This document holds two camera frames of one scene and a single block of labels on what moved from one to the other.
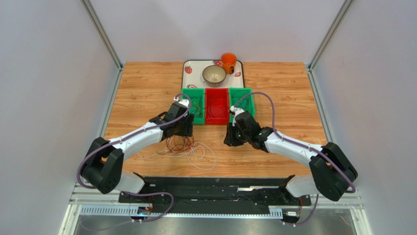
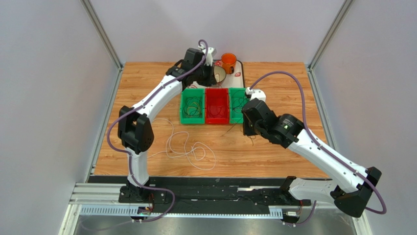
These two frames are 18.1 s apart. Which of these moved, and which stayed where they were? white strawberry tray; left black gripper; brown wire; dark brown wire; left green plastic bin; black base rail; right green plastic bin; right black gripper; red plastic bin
Moved: left black gripper; dark brown wire; right black gripper
Stayed: red plastic bin; left green plastic bin; brown wire; right green plastic bin; white strawberry tray; black base rail
